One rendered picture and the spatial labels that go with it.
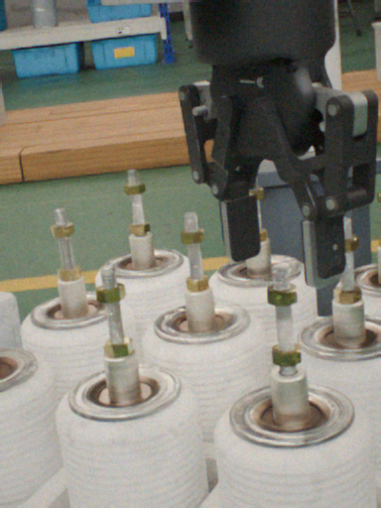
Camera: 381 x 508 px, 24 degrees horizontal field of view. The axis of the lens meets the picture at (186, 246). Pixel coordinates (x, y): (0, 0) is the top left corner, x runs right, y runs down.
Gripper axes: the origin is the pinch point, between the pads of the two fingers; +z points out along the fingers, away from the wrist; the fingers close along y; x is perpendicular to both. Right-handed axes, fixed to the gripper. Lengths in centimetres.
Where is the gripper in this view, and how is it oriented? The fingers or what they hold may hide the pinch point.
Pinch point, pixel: (280, 248)
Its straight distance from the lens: 50.4
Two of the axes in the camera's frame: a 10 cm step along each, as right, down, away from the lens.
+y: -5.7, -1.9, 8.0
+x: -8.1, 2.6, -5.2
